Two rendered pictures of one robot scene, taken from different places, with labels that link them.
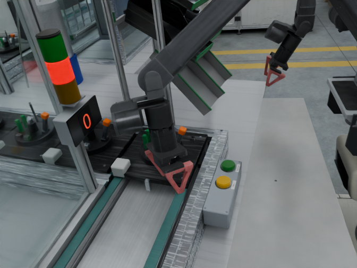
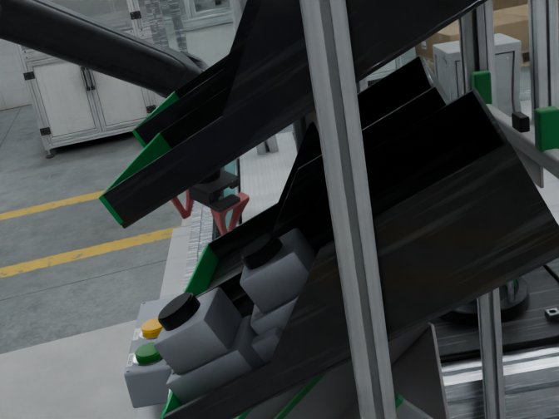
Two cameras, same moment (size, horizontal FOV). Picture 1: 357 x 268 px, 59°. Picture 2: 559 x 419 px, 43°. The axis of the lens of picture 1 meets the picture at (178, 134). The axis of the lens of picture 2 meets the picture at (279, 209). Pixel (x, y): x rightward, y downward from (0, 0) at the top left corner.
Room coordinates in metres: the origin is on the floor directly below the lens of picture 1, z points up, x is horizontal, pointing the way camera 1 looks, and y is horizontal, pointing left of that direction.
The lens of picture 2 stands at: (1.60, -0.27, 1.50)
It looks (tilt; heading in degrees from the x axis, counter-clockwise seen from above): 21 degrees down; 158
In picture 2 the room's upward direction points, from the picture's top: 10 degrees counter-clockwise
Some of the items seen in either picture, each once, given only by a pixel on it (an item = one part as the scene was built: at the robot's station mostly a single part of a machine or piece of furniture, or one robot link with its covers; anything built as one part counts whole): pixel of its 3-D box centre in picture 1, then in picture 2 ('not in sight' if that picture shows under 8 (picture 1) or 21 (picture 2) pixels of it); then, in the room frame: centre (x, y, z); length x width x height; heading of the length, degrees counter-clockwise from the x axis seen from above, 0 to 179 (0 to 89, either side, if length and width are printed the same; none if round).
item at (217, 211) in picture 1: (223, 190); (159, 347); (0.62, -0.11, 0.93); 0.21 x 0.07 x 0.06; 158
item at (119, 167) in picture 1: (121, 167); not in sight; (0.73, 0.19, 0.97); 0.05 x 0.05 x 0.04; 68
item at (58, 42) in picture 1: (52, 47); not in sight; (0.65, 0.24, 1.38); 0.05 x 0.05 x 0.05
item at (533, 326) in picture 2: (90, 132); (475, 272); (0.88, 0.30, 1.01); 0.24 x 0.24 x 0.13; 68
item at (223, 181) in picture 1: (223, 182); (155, 330); (0.62, -0.11, 0.96); 0.04 x 0.04 x 0.02
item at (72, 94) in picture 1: (67, 89); not in sight; (0.65, 0.24, 1.28); 0.05 x 0.05 x 0.05
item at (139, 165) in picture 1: (162, 153); not in sight; (0.78, 0.06, 0.96); 0.24 x 0.24 x 0.02; 68
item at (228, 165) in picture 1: (228, 166); (150, 355); (0.69, -0.14, 0.96); 0.04 x 0.04 x 0.02
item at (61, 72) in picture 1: (60, 69); not in sight; (0.65, 0.24, 1.33); 0.05 x 0.05 x 0.05
